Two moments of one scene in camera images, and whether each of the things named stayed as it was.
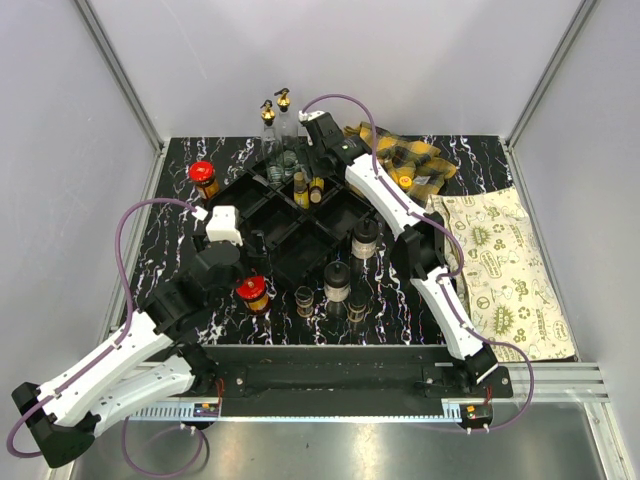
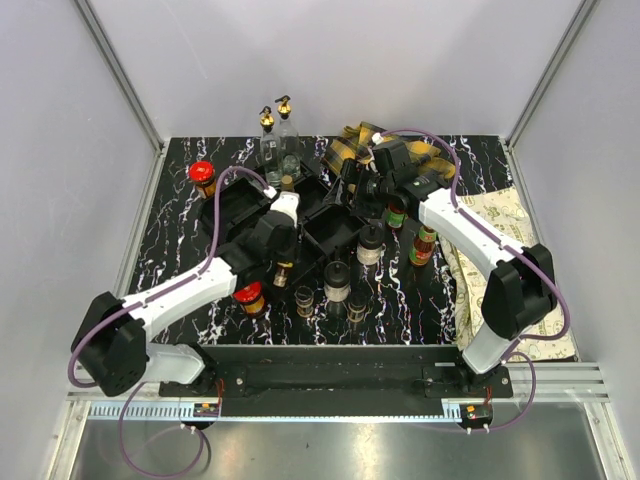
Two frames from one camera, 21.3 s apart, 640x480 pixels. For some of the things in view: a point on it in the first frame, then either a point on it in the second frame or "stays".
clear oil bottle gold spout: [287, 139] stays
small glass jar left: [304, 299] stays
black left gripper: [259, 244] to [294, 241]
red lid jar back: [202, 174] stays
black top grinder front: [337, 281] stays
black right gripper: [306, 156] to [361, 174]
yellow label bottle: [300, 193] to [287, 183]
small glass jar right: [356, 306] stays
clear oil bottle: [272, 148] stays
